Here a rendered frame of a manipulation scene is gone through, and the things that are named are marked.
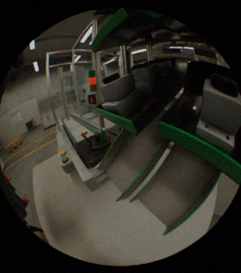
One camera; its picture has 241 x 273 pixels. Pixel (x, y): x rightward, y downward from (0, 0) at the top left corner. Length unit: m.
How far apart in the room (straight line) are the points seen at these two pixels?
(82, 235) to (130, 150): 0.40
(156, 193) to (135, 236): 0.22
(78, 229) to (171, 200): 0.36
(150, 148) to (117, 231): 0.33
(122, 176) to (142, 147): 0.11
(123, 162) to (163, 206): 0.18
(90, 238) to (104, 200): 0.19
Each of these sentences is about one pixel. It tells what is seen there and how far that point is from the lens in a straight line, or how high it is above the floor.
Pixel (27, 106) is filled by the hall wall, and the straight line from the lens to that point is 8.68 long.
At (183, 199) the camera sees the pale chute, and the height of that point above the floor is 1.05.
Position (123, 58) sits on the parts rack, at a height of 1.35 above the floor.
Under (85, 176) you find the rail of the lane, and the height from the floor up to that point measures 0.96.
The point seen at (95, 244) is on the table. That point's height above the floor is 0.86.
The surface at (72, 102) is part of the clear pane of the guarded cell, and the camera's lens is 1.75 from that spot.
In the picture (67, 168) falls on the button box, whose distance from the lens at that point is 0.48.
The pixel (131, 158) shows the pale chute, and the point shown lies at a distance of 0.25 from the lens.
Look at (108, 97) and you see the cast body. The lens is 0.15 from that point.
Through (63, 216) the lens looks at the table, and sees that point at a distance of 0.47.
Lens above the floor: 1.24
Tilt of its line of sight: 31 degrees down
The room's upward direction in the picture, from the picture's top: 4 degrees counter-clockwise
